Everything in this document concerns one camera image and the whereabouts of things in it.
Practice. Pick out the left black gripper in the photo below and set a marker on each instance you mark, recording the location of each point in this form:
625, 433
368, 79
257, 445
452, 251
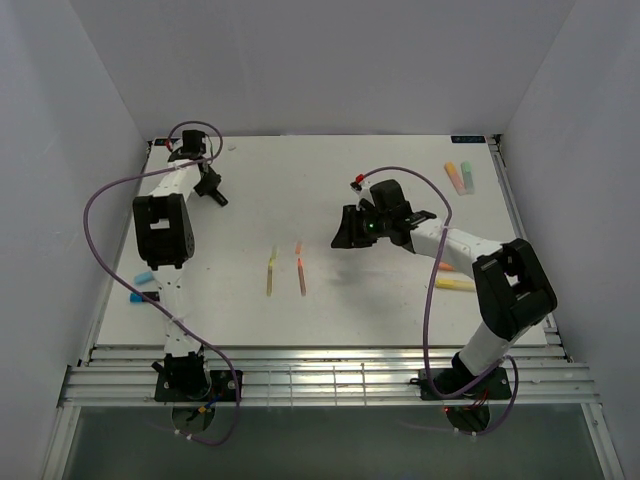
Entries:
212, 191

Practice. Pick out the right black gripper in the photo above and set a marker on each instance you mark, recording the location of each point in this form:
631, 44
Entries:
353, 228

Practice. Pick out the thin orange highlighter pen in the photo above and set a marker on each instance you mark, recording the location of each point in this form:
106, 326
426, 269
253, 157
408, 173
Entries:
301, 277

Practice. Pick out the thin yellow highlighter pen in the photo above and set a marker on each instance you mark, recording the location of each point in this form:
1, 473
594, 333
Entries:
269, 279

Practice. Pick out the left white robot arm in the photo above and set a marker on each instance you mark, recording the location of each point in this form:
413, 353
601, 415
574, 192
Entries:
164, 234

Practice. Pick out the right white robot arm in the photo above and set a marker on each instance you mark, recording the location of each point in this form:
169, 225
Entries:
512, 289

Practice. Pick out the pastel yellow highlighter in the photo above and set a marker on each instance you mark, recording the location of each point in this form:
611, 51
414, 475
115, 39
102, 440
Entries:
455, 285

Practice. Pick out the pastel blue highlighter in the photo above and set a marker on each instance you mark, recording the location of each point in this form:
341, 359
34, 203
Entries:
143, 278

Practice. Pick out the pastel orange highlighter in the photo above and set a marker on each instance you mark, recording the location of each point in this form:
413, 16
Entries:
455, 178

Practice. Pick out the black blue-capped highlighter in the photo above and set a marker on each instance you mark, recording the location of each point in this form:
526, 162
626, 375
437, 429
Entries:
144, 297

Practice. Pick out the pastel green highlighter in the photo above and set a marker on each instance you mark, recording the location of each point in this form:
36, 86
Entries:
467, 174

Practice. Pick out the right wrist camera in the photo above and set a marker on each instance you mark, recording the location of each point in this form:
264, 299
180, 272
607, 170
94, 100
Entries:
364, 198

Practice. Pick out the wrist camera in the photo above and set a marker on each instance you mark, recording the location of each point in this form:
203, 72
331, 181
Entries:
171, 144
364, 198

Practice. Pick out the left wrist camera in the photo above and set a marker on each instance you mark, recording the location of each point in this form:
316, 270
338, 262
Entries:
171, 144

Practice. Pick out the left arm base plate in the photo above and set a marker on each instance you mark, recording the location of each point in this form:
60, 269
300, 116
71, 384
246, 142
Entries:
219, 385

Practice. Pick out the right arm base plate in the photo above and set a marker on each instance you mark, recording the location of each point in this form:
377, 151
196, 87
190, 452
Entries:
449, 384

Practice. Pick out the aluminium frame rails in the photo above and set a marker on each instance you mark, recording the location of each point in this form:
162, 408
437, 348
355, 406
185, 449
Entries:
118, 376

